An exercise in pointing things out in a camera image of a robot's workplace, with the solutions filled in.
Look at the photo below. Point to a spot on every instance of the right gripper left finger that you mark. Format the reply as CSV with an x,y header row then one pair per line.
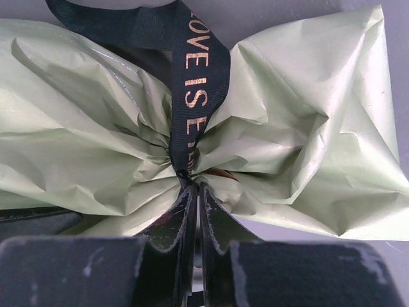
x,y
151,269

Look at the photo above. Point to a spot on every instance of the black gold-lettered ribbon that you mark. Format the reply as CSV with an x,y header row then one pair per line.
x,y
200,65

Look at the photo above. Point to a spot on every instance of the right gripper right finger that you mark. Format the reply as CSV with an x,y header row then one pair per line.
x,y
240,269

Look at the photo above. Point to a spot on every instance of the green orange wrapping paper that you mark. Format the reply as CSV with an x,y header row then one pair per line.
x,y
305,138

